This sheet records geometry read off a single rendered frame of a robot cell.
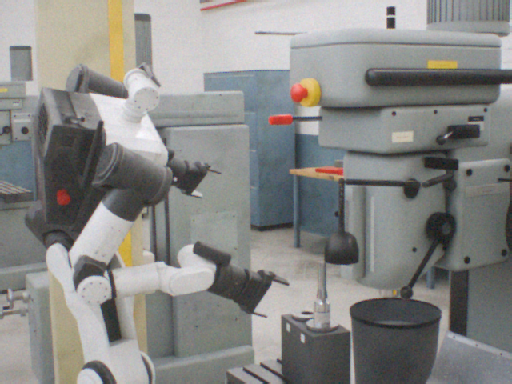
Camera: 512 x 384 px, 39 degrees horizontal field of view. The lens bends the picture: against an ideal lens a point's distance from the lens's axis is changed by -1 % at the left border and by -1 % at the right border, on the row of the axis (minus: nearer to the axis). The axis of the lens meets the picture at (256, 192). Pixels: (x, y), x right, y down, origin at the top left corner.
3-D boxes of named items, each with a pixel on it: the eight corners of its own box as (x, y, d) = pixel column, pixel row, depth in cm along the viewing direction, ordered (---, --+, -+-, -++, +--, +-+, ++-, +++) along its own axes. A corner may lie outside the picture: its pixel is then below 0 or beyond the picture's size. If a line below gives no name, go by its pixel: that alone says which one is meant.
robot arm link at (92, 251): (56, 294, 162) (106, 215, 158) (50, 265, 173) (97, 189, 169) (101, 310, 168) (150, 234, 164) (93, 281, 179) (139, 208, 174)
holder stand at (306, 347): (312, 402, 199) (311, 332, 196) (281, 374, 219) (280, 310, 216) (350, 394, 203) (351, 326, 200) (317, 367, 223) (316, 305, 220)
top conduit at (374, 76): (375, 86, 141) (375, 67, 141) (362, 86, 145) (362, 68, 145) (525, 84, 165) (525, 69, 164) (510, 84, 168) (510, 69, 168)
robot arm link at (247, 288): (251, 321, 187) (214, 308, 181) (240, 300, 195) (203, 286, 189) (278, 282, 184) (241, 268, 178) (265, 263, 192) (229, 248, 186)
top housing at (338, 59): (351, 107, 144) (351, 26, 141) (279, 106, 166) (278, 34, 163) (509, 102, 168) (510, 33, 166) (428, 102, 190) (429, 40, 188)
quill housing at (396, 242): (390, 299, 158) (391, 153, 154) (332, 279, 176) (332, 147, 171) (451, 286, 168) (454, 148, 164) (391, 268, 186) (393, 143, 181)
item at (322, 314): (310, 322, 205) (310, 302, 204) (326, 319, 207) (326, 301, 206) (318, 326, 201) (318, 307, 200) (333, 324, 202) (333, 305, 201)
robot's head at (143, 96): (126, 118, 173) (137, 84, 169) (118, 98, 180) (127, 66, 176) (152, 122, 176) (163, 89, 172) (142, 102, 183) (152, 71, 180)
